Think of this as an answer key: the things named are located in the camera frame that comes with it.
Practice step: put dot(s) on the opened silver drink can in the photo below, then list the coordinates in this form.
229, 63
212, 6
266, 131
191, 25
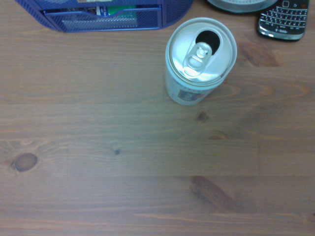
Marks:
201, 61

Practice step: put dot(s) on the blue mesh desk organizer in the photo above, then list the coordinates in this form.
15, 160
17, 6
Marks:
152, 19

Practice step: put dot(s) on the green white item in drawer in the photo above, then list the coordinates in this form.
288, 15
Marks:
115, 11

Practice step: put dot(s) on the round silver rimmed clock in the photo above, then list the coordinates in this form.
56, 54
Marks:
242, 6

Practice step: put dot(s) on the black keypad mobile phone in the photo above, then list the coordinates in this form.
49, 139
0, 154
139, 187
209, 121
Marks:
283, 22

